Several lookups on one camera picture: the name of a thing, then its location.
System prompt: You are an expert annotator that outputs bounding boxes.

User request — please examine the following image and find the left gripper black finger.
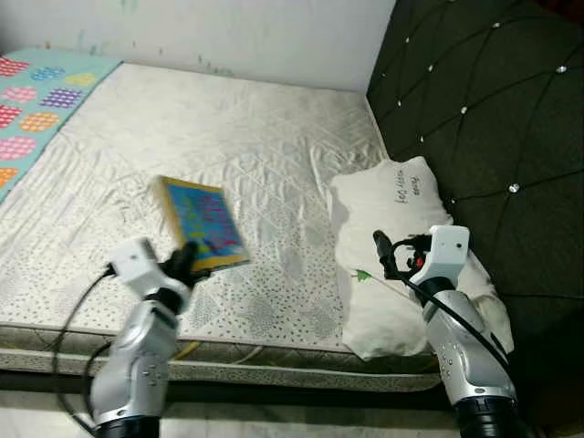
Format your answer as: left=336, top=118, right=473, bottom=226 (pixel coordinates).
left=170, top=240, right=202, bottom=282

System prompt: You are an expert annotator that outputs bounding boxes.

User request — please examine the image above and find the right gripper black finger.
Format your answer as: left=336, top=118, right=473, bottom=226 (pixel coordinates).
left=371, top=229, right=399, bottom=280

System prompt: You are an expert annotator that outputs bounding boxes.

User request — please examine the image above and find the beige pillow with small print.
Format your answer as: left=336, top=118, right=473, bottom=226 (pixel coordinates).
left=328, top=157, right=514, bottom=361

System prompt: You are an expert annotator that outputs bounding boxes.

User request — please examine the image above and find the colourful children's picture book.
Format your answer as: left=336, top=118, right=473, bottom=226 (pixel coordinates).
left=157, top=176, right=251, bottom=275

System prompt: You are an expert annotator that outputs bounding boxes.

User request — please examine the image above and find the beige quilted mattress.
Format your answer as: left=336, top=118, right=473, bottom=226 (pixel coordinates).
left=0, top=62, right=448, bottom=393

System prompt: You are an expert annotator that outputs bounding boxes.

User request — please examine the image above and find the dark tufted headboard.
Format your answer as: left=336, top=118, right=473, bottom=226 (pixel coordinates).
left=367, top=0, right=584, bottom=366

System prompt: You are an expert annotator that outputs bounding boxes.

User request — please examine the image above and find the teal blanket with colourful shapes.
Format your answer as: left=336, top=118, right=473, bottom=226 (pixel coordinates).
left=0, top=47, right=124, bottom=203

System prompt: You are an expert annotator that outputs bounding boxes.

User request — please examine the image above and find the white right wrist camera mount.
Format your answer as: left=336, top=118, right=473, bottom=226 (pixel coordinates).
left=422, top=225, right=471, bottom=288

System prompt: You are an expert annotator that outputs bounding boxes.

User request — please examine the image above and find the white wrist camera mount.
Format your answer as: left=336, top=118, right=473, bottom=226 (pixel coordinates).
left=422, top=225, right=471, bottom=288
left=111, top=239, right=165, bottom=295

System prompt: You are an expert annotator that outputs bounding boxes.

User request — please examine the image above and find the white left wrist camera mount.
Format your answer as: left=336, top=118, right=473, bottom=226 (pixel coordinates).
left=111, top=239, right=165, bottom=295

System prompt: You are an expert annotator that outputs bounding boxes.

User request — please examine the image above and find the dark bed frame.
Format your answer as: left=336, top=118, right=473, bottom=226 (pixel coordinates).
left=0, top=370, right=457, bottom=430

